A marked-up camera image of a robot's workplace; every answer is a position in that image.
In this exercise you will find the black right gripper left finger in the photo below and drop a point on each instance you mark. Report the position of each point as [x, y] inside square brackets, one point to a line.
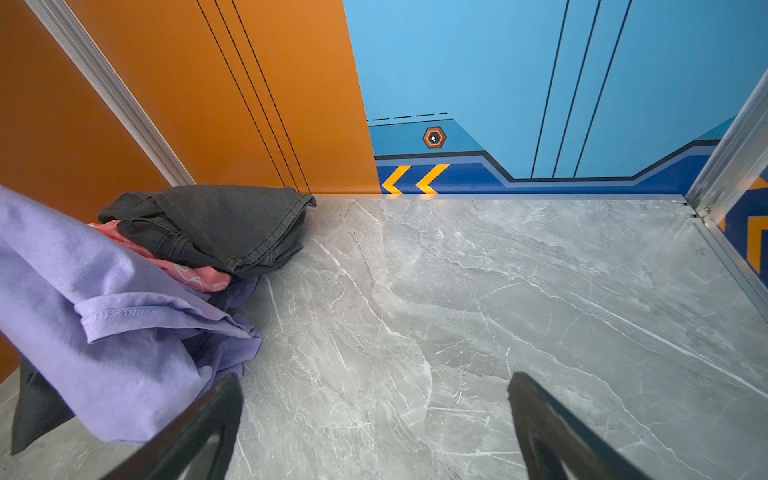
[198, 444]

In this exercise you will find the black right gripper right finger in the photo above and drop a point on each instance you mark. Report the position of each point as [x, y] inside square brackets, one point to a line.
[554, 443]

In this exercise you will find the lavender purple cloth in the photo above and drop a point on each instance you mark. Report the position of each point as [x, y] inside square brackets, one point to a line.
[126, 346]

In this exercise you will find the pink floral cloth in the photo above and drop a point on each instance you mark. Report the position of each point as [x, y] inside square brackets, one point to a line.
[201, 279]

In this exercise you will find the dark grey denim cloth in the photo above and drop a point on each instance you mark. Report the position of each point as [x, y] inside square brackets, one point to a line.
[243, 231]

